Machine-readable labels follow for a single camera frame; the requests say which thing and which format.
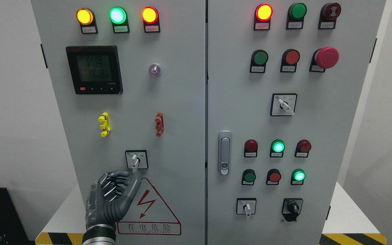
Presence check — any green push button upper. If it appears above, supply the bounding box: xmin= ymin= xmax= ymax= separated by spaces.
xmin=249 ymin=49 xmax=268 ymax=74

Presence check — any green lit push button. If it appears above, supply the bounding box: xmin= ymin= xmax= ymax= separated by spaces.
xmin=290 ymin=169 xmax=306 ymax=185

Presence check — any dark red buzzer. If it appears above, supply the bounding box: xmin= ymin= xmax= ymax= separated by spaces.
xmin=318 ymin=2 xmax=342 ymax=30

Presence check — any dark red indicator light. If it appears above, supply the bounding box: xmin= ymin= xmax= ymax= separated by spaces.
xmin=244 ymin=139 xmax=258 ymax=157
xmin=295 ymin=139 xmax=312 ymax=158

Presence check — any black key selector switch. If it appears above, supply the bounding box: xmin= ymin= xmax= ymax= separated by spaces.
xmin=281 ymin=198 xmax=303 ymax=222

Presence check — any dark red indicator light left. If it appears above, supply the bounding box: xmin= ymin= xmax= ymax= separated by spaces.
xmin=244 ymin=139 xmax=258 ymax=157

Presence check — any green lit indicator light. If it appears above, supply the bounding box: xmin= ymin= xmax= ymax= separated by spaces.
xmin=109 ymin=7 xmax=130 ymax=33

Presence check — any red push button lower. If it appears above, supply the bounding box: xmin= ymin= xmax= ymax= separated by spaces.
xmin=266 ymin=169 xmax=282 ymax=185

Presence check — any yellow test terminal block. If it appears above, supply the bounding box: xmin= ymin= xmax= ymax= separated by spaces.
xmin=98 ymin=112 xmax=111 ymax=137

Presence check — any white selector switch lower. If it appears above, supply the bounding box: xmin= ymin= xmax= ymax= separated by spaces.
xmin=235 ymin=198 xmax=257 ymax=216

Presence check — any red lit indicator light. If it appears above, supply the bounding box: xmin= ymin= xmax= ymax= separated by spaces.
xmin=254 ymin=3 xmax=273 ymax=31

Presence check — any red push button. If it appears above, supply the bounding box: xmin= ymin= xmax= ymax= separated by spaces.
xmin=266 ymin=169 xmax=282 ymax=185
xmin=280 ymin=49 xmax=300 ymax=73

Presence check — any red test terminal block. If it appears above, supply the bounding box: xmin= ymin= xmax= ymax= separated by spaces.
xmin=154 ymin=112 xmax=165 ymax=137

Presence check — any green lit indicator middle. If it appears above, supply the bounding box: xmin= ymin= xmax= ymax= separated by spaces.
xmin=269 ymin=139 xmax=285 ymax=157

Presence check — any dark red indicator light right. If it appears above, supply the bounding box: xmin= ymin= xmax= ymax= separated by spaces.
xmin=295 ymin=139 xmax=312 ymax=158

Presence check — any clear white indicator lamp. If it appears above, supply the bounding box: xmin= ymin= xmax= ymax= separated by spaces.
xmin=148 ymin=63 xmax=161 ymax=77

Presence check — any red emergency stop button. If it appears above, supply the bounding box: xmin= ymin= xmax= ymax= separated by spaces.
xmin=309 ymin=46 xmax=339 ymax=73

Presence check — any green push button lower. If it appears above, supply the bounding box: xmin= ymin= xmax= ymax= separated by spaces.
xmin=241 ymin=169 xmax=256 ymax=185

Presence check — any black digital power meter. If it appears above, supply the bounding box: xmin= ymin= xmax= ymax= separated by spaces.
xmin=66 ymin=45 xmax=124 ymax=95

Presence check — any silver door lock handle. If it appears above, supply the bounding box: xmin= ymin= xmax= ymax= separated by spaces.
xmin=218 ymin=130 xmax=232 ymax=176

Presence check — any white selector switch right upper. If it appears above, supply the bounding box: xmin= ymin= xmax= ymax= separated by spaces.
xmin=270 ymin=93 xmax=298 ymax=116

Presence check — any orange-red indicator light left door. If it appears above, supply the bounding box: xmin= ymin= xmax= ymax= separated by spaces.
xmin=141 ymin=6 xmax=161 ymax=33

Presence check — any green indicator light top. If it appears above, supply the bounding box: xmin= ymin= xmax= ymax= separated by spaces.
xmin=286 ymin=2 xmax=307 ymax=30

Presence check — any white rotary selector switch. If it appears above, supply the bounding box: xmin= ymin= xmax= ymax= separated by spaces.
xmin=125 ymin=149 xmax=148 ymax=173

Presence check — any yellow indicator light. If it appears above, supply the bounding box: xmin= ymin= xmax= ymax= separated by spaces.
xmin=76 ymin=8 xmax=98 ymax=34

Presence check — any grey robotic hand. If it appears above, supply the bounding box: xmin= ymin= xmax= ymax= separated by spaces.
xmin=85 ymin=171 xmax=142 ymax=229

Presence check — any red electrical hazard sticker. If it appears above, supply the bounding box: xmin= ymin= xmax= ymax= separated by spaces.
xmin=117 ymin=177 xmax=181 ymax=236

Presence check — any red push button upper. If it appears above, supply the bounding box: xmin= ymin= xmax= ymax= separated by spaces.
xmin=280 ymin=49 xmax=300 ymax=73

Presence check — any white platform with hazard stripes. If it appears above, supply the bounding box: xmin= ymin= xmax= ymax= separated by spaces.
xmin=34 ymin=183 xmax=388 ymax=245

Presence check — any grey electrical cabinet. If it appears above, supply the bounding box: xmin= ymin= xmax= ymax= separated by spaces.
xmin=31 ymin=0 xmax=386 ymax=245

